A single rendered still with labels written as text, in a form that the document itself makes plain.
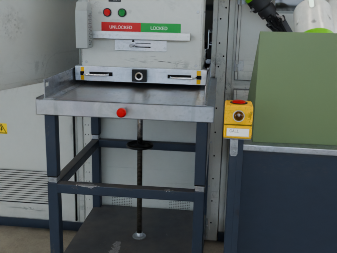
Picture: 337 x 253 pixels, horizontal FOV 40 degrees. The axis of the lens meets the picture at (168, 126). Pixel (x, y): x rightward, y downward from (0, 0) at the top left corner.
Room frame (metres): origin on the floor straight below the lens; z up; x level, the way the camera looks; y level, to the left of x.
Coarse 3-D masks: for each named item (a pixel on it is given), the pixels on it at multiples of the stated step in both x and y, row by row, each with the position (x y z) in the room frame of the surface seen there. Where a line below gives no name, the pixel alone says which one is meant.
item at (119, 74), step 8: (80, 64) 1.95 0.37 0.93; (80, 72) 1.91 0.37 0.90; (96, 72) 1.90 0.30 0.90; (104, 72) 1.89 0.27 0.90; (112, 72) 1.89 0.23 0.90; (120, 72) 1.89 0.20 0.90; (128, 72) 1.88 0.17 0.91; (152, 72) 1.87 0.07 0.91; (160, 72) 1.87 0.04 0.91; (168, 72) 1.86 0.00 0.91; (176, 72) 1.86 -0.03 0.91; (184, 72) 1.86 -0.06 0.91; (88, 80) 1.90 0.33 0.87; (96, 80) 1.90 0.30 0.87; (104, 80) 1.89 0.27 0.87; (112, 80) 1.89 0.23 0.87; (120, 80) 1.89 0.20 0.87; (128, 80) 1.88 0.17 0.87; (152, 80) 1.87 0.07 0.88; (160, 80) 1.87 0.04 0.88; (168, 80) 1.86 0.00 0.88; (176, 80) 1.86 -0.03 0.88; (184, 80) 1.86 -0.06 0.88
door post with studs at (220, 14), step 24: (216, 0) 2.20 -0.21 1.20; (216, 24) 2.20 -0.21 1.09; (216, 48) 2.20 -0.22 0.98; (216, 72) 2.20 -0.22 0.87; (216, 96) 2.20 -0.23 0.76; (216, 120) 2.20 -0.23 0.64; (216, 144) 2.20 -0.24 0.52; (216, 168) 2.19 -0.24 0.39; (216, 192) 2.19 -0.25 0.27; (216, 216) 2.19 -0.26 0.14
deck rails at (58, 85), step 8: (64, 72) 1.79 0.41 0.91; (72, 72) 1.89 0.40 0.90; (208, 72) 1.86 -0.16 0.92; (48, 80) 1.62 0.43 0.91; (56, 80) 1.70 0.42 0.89; (64, 80) 1.79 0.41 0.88; (72, 80) 1.89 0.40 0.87; (80, 80) 2.00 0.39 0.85; (208, 80) 1.85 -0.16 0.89; (48, 88) 1.62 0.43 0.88; (56, 88) 1.70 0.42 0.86; (64, 88) 1.79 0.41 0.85; (72, 88) 1.79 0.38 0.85; (200, 88) 1.86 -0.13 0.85; (208, 88) 1.86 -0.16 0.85; (48, 96) 1.61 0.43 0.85; (56, 96) 1.62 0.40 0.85; (200, 96) 1.68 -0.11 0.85; (200, 104) 1.53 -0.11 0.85
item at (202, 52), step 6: (204, 0) 1.93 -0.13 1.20; (204, 6) 1.95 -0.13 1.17; (204, 12) 1.97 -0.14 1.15; (204, 18) 2.00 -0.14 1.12; (204, 24) 2.02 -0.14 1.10; (204, 30) 2.05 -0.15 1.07; (204, 36) 2.07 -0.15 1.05; (204, 42) 2.10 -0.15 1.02; (204, 48) 2.13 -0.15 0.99; (204, 54) 2.15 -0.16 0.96; (204, 60) 2.18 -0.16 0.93
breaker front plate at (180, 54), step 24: (96, 0) 1.91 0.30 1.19; (144, 0) 1.89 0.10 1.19; (168, 0) 1.88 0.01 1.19; (192, 0) 1.87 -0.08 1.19; (96, 24) 1.91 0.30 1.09; (192, 24) 1.87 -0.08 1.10; (96, 48) 1.91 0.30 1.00; (120, 48) 1.90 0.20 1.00; (144, 48) 1.88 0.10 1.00; (168, 48) 1.88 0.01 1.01; (192, 48) 1.87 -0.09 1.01
